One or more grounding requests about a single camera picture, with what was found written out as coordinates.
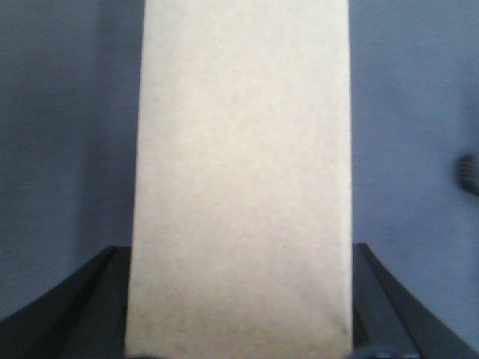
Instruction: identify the brown cardboard package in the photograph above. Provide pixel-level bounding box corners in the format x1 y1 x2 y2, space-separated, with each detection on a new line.
125 1 352 358

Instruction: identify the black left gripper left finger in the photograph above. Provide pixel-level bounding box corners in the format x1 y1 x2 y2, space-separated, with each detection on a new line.
1 246 131 358

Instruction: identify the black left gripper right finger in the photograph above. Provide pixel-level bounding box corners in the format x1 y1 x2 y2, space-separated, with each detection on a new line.
351 243 478 358

